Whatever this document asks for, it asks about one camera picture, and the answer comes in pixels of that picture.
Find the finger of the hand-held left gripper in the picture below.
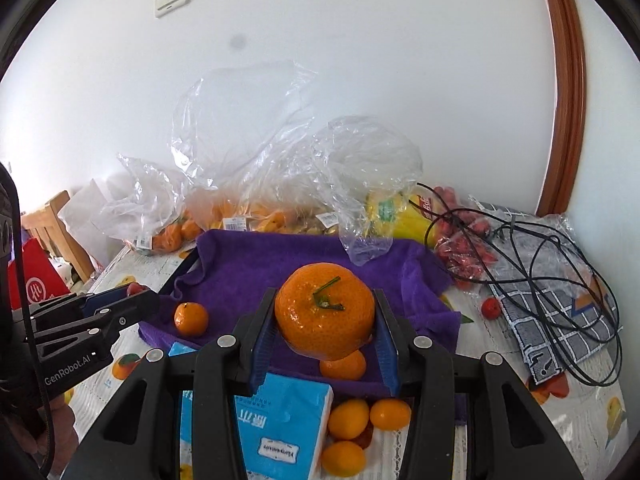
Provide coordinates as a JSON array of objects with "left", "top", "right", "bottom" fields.
[
  {"left": 27, "top": 282, "right": 151, "bottom": 329},
  {"left": 32, "top": 289, "right": 161, "bottom": 362}
]

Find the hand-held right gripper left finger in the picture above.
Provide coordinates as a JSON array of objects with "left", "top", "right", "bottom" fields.
[{"left": 62, "top": 287, "right": 278, "bottom": 480}]

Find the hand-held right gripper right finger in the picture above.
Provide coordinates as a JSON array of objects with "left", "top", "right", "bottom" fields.
[{"left": 372, "top": 289, "right": 586, "bottom": 480}]

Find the large tangerine with green stem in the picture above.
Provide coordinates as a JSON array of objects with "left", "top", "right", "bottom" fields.
[{"left": 274, "top": 262, "right": 376, "bottom": 361}]

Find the black tray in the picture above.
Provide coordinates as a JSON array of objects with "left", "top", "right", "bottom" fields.
[{"left": 159, "top": 247, "right": 201, "bottom": 301}]

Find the person's left hand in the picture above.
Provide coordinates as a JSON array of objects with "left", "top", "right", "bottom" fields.
[{"left": 35, "top": 391, "right": 81, "bottom": 476}]

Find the blue tissue pack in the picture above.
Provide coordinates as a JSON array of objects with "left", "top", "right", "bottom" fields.
[{"left": 167, "top": 341, "right": 335, "bottom": 480}]

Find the red paper bag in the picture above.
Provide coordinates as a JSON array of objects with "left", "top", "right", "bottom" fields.
[{"left": 20, "top": 237, "right": 71, "bottom": 311}]

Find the white plastic bag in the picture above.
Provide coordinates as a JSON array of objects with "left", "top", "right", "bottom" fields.
[{"left": 57, "top": 177, "right": 131, "bottom": 271}]

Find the purple towel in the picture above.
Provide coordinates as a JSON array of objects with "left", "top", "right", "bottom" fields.
[{"left": 137, "top": 229, "right": 462, "bottom": 396}]

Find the wooden chair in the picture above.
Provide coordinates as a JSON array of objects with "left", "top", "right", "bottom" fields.
[{"left": 21, "top": 190, "right": 96, "bottom": 281}]

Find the small clear bag of tangerines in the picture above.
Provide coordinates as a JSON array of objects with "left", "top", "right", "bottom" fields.
[{"left": 102, "top": 155, "right": 201, "bottom": 256}]

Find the bag of red cherry tomatoes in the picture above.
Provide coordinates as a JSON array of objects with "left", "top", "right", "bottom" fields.
[{"left": 425, "top": 186, "right": 501, "bottom": 291}]

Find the yellow pomelo in net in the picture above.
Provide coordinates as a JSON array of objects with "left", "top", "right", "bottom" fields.
[{"left": 365, "top": 190, "right": 446, "bottom": 248}]

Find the grey checked cloth in plastic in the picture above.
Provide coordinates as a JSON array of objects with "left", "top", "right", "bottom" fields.
[{"left": 470, "top": 200, "right": 623, "bottom": 386}]

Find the crumpled clear plastic bag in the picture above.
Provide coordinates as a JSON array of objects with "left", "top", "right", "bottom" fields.
[{"left": 250, "top": 116, "right": 425, "bottom": 266}]

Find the long black cable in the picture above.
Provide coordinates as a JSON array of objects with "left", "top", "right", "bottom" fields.
[{"left": 415, "top": 182, "right": 623, "bottom": 387}]

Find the brown wooden door frame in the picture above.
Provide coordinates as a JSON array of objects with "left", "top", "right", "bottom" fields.
[{"left": 532, "top": 0, "right": 587, "bottom": 216}]

